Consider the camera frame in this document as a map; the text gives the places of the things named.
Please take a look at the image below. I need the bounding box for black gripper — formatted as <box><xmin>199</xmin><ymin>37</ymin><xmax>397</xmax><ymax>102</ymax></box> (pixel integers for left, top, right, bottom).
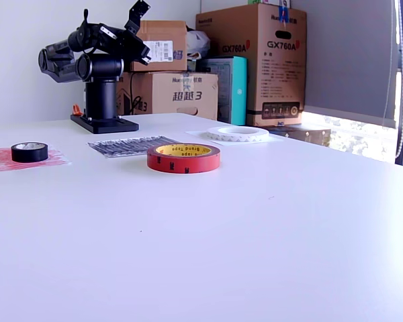
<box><xmin>116</xmin><ymin>30</ymin><xmax>152</xmax><ymax>64</ymax></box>

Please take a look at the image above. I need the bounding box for red tape roll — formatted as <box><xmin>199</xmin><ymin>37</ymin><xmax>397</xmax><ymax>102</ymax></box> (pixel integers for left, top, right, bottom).
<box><xmin>146</xmin><ymin>143</ymin><xmax>222</xmax><ymax>174</ymax></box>

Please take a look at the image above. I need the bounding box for black tape roll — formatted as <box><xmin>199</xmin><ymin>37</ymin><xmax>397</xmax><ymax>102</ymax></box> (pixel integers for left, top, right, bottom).
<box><xmin>11</xmin><ymin>142</ymin><xmax>50</xmax><ymax>164</ymax></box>

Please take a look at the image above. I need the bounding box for white tape roll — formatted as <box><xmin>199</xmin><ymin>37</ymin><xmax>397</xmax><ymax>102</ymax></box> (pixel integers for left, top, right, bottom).
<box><xmin>206</xmin><ymin>126</ymin><xmax>269</xmax><ymax>143</ymax></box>

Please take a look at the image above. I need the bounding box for cardboard box with shipping label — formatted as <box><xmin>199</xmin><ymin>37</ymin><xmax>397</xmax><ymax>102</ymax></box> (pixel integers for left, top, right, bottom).
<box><xmin>130</xmin><ymin>20</ymin><xmax>188</xmax><ymax>72</ymax></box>

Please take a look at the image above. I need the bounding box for white plastic bag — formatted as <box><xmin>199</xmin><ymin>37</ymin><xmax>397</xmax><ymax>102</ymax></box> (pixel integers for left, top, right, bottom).
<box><xmin>187</xmin><ymin>30</ymin><xmax>212</xmax><ymax>62</ymax></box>

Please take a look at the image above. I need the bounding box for wide cardboard box blue print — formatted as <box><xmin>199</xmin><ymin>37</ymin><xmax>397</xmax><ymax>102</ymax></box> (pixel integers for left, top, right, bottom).
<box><xmin>116</xmin><ymin>72</ymin><xmax>219</xmax><ymax>121</ymax></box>

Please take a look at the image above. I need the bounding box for black scribbled paper sheet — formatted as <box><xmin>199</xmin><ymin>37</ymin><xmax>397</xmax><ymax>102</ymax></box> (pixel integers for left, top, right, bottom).
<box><xmin>87</xmin><ymin>135</ymin><xmax>184</xmax><ymax>158</ymax></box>

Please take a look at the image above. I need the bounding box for teal and dark upright box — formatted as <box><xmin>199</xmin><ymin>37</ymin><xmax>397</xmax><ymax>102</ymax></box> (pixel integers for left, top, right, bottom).
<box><xmin>197</xmin><ymin>56</ymin><xmax>249</xmax><ymax>126</ymax></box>

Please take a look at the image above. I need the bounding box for tall printed cardboard box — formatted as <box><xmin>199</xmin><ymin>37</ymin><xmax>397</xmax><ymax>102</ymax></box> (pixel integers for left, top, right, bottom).
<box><xmin>195</xmin><ymin>3</ymin><xmax>308</xmax><ymax>127</ymax></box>

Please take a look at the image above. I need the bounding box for green white item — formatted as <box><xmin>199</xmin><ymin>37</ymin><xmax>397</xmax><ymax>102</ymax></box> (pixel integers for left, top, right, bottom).
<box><xmin>247</xmin><ymin>0</ymin><xmax>292</xmax><ymax>6</ymax></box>

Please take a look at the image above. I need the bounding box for plain white paper sheet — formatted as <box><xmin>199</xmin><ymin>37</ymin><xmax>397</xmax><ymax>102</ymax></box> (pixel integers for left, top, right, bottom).
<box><xmin>185</xmin><ymin>129</ymin><xmax>285</xmax><ymax>148</ymax></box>

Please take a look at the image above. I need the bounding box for grey roller blind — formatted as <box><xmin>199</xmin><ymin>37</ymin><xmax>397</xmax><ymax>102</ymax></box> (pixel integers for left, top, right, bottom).
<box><xmin>290</xmin><ymin>0</ymin><xmax>399</xmax><ymax>129</ymax></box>

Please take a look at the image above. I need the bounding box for black power cable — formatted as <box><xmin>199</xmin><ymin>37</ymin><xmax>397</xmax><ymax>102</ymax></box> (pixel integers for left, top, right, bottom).
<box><xmin>129</xmin><ymin>72</ymin><xmax>145</xmax><ymax>115</ymax></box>

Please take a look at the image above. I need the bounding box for wrist camera board with bracket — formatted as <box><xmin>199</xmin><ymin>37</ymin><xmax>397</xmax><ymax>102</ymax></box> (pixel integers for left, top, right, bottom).
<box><xmin>124</xmin><ymin>0</ymin><xmax>152</xmax><ymax>34</ymax></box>

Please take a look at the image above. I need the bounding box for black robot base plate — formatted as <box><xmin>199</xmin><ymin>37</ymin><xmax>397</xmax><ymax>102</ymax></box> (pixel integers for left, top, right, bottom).
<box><xmin>70</xmin><ymin>113</ymin><xmax>140</xmax><ymax>135</ymax></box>

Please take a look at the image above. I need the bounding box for white blind bead chain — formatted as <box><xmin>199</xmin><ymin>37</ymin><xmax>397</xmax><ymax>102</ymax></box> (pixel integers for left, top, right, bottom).
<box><xmin>395</xmin><ymin>0</ymin><xmax>403</xmax><ymax>158</ymax></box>

